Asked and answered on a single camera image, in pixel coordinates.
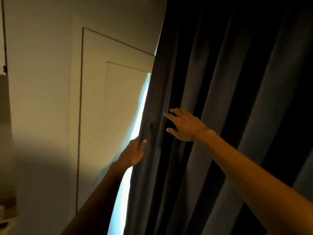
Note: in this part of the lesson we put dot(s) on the person's right hand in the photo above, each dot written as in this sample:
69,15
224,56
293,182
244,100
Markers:
188,124

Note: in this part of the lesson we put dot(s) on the person's left hand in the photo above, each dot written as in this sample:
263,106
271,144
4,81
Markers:
132,153

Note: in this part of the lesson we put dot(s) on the black framed window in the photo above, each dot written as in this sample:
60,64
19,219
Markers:
132,159

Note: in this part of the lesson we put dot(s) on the dark grey curtain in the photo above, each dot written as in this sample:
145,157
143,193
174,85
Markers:
220,100

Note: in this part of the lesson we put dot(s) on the person's left forearm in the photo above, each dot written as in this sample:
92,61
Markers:
96,206

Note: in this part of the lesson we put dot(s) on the person's right forearm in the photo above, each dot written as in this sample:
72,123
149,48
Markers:
257,184

